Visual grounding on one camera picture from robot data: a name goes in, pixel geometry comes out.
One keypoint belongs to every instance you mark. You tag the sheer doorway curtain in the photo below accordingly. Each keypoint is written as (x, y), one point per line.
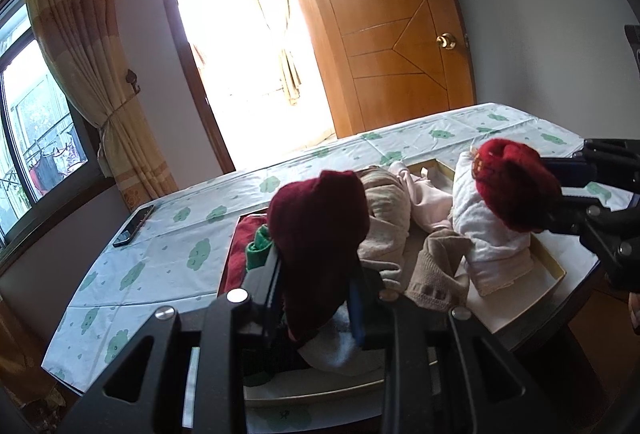
(287, 64)

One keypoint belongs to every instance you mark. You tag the person's right hand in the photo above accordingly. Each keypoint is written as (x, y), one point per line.
(635, 311)

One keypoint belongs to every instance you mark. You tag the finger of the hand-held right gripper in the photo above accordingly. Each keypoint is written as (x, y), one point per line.
(590, 224)
(565, 172)

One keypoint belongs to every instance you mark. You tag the brass door knob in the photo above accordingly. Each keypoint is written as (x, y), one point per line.
(446, 40)

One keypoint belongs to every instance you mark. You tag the curtain tieback hook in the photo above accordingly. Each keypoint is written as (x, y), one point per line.
(132, 80)

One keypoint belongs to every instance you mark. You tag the beige sock bundle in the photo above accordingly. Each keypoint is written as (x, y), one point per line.
(385, 219)

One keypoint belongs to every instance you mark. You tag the dark hanging garment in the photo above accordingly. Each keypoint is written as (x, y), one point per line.
(47, 172)

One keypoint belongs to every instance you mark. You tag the cloud-print tablecloth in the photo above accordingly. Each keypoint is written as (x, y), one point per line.
(175, 264)

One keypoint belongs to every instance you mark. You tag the sliding glass window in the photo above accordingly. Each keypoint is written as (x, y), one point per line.
(30, 124)

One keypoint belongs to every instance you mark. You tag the dark wooden table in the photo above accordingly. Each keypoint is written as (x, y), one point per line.
(560, 364)

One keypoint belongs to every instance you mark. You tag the dark red underwear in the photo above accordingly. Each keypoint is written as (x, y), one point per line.
(320, 224)

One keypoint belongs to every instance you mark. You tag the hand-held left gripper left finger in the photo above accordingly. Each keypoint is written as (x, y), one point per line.
(267, 294)

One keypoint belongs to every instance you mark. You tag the bright red underwear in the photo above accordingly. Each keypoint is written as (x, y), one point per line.
(515, 184)

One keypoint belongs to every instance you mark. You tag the beige checked curtain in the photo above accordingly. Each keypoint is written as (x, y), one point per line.
(75, 39)

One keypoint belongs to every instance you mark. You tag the pink sock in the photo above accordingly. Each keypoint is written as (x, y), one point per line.
(425, 196)

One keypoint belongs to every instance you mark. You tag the wooden door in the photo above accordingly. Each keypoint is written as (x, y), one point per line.
(390, 39)

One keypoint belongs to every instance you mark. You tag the black phone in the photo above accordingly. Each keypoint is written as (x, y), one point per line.
(132, 226)

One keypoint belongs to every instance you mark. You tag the golden brown cloth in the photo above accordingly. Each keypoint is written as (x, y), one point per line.
(20, 354)

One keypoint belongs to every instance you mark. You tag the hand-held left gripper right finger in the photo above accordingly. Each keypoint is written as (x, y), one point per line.
(356, 314)

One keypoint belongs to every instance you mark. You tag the shallow cardboard box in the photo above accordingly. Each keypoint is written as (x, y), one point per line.
(525, 294)

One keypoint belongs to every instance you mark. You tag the tan knit underwear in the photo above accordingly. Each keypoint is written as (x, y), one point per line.
(440, 274)

